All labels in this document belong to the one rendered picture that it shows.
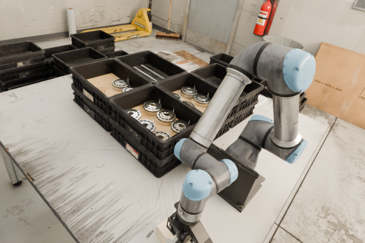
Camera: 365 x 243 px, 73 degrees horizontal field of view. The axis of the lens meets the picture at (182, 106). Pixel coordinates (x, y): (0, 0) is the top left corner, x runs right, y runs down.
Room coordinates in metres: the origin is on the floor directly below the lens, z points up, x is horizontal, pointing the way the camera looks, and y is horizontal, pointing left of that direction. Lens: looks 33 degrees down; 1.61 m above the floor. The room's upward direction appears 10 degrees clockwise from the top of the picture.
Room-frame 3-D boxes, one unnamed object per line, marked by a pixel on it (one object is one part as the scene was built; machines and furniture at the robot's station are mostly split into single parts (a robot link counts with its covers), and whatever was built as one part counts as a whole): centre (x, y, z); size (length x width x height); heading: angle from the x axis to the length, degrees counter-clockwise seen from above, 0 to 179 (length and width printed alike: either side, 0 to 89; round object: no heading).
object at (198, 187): (0.46, -0.08, 1.04); 0.09 x 0.08 x 0.11; 136
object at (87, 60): (2.10, 1.03, 0.37); 0.40 x 0.30 x 0.45; 146
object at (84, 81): (1.23, 0.43, 0.92); 0.40 x 0.30 x 0.02; 52
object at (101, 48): (2.65, 1.13, 0.37); 0.40 x 0.30 x 0.45; 146
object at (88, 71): (1.23, 0.43, 0.87); 0.40 x 0.30 x 0.11; 52
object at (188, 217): (0.45, -0.08, 0.96); 0.08 x 0.08 x 0.05
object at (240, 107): (1.46, -0.25, 0.87); 0.40 x 0.30 x 0.11; 52
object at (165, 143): (0.98, 0.11, 0.92); 0.40 x 0.30 x 0.02; 52
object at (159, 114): (1.04, 0.07, 0.86); 0.10 x 0.10 x 0.01
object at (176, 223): (0.46, -0.07, 0.88); 0.09 x 0.08 x 0.12; 47
